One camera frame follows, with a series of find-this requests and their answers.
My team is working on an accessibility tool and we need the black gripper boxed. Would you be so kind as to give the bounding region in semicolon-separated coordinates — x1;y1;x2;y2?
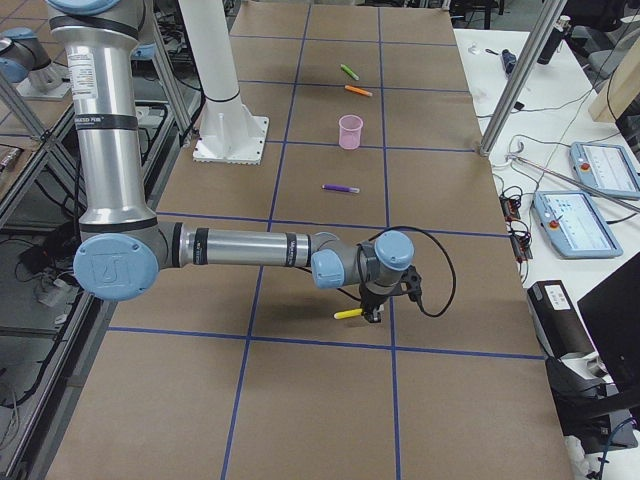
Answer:
359;285;386;323

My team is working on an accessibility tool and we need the yellow highlighter pen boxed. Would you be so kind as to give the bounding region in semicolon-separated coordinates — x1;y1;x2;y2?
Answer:
333;308;362;320

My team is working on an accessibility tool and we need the green highlighter pen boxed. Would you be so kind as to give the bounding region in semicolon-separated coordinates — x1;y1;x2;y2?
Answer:
340;64;360;81

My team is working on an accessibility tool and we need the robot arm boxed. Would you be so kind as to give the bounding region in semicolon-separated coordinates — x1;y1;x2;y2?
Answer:
1;27;70;100
48;1;421;323

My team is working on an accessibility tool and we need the purple highlighter pen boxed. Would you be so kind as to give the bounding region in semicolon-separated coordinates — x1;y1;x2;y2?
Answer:
321;184;360;194

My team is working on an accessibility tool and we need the pink mesh pen holder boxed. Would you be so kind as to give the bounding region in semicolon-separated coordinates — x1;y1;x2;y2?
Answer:
338;114;364;150

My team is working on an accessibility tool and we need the orange highlighter pen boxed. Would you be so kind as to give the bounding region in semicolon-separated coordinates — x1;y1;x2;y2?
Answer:
344;85;373;98

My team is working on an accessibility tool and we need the black labelled box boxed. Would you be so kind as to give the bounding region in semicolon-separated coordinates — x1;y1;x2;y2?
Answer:
527;280;594;360

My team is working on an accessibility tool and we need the near teach pendant tablet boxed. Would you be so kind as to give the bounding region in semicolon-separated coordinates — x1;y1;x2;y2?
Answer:
533;191;623;259

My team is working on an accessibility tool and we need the teach pendant tablet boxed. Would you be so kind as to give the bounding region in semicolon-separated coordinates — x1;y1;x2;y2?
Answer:
569;142;639;200
533;191;623;259

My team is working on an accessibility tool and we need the black computer monitor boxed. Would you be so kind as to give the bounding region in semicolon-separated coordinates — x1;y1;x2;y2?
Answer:
578;254;639;390

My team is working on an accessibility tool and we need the far teach pendant tablet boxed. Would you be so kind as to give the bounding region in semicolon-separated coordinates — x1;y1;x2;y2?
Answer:
569;142;639;200

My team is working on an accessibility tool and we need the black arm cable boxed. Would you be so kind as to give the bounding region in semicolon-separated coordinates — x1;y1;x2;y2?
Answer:
369;227;458;318

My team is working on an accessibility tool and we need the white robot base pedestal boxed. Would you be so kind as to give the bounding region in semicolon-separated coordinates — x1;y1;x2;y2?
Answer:
179;0;269;165

